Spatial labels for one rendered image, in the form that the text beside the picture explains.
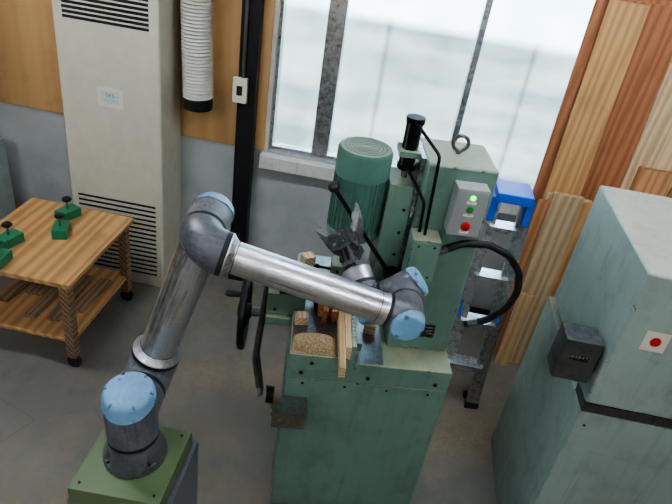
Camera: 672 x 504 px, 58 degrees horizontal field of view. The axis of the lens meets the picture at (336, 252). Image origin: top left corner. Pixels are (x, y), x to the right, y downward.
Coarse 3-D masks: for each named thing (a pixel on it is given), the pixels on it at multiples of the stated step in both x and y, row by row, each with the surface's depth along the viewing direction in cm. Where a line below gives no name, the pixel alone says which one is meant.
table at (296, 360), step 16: (320, 256) 243; (272, 320) 211; (288, 320) 212; (320, 320) 208; (336, 336) 202; (336, 352) 196; (304, 368) 195; (320, 368) 196; (336, 368) 196; (352, 368) 196
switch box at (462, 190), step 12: (456, 180) 181; (456, 192) 178; (468, 192) 177; (480, 192) 177; (456, 204) 179; (468, 204) 179; (480, 204) 179; (456, 216) 182; (480, 216) 182; (456, 228) 184
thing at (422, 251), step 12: (408, 240) 191; (420, 240) 184; (432, 240) 185; (408, 252) 189; (420, 252) 186; (432, 252) 186; (408, 264) 188; (420, 264) 188; (432, 264) 188; (432, 276) 191
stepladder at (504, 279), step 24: (504, 192) 257; (528, 192) 261; (528, 216) 262; (480, 264) 277; (504, 264) 276; (504, 288) 280; (456, 312) 288; (456, 336) 293; (456, 360) 298; (480, 360) 296; (480, 384) 302
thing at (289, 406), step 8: (280, 400) 212; (288, 400) 213; (296, 400) 213; (304, 400) 214; (272, 408) 209; (280, 408) 209; (288, 408) 210; (296, 408) 210; (304, 408) 211; (272, 416) 209; (280, 416) 209; (288, 416) 209; (296, 416) 209; (304, 416) 209; (272, 424) 211; (280, 424) 211; (288, 424) 211; (296, 424) 211; (304, 424) 211
